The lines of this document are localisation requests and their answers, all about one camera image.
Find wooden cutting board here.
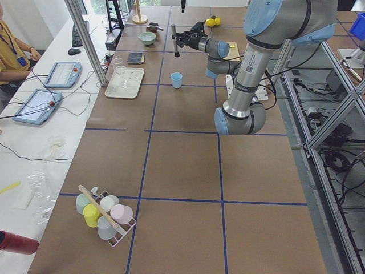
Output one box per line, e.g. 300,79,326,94
224,42,242,61

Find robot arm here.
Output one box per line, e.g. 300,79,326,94
172,0,338,135

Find black computer mouse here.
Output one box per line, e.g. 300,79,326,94
68,48,81,56

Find aluminium frame post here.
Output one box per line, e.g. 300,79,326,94
65,0,107,87

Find teach pendant tablet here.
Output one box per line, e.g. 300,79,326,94
44,62,82,89
12,89,62,126

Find upper teach pendant tablet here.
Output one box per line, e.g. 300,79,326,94
44,62,82,89

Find lower teach pendant tablet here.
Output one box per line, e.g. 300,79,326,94
12,89,62,126

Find white crumpled gloves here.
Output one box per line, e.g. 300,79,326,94
38,135,67,160

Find metal ice scoop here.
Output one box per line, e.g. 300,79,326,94
146,22,164,32

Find cream bear serving tray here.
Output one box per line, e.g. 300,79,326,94
104,66,144,99

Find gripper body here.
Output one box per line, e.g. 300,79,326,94
182,31,207,51

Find pale green plastic cup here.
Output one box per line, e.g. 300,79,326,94
76,194,91,215

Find red bottle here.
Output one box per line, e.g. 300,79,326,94
1,231,39,255

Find pale blue-grey plastic cup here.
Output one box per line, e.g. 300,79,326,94
97,216,116,240

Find pink plastic cup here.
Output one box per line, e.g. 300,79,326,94
110,204,133,225

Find yellow lemon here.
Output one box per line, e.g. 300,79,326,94
205,18,216,27
214,17,221,26

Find person in yellow shirt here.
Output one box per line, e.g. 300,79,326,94
0,9,42,110

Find blue storage bin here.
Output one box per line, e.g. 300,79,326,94
350,13,364,41

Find clear wine glass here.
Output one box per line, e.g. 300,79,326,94
112,57,128,88

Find crumpled clear plastic bag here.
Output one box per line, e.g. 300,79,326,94
27,170,58,227

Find grey folded cloth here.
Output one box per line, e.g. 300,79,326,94
127,52,145,65

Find yellow plastic cup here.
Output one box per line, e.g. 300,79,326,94
83,203,101,228

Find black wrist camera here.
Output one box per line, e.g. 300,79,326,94
190,21,205,37

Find white plastic cup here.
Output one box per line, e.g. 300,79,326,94
99,195,120,212

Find steel muddler rod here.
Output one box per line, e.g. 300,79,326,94
171,23,180,58

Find blue plastic cup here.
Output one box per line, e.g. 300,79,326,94
170,72,183,89

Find wooden mug tree stand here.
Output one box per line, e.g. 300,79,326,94
132,0,148,25

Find green bowl of ice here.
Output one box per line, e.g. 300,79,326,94
139,31,156,46

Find black keyboard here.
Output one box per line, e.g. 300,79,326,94
72,25,83,48

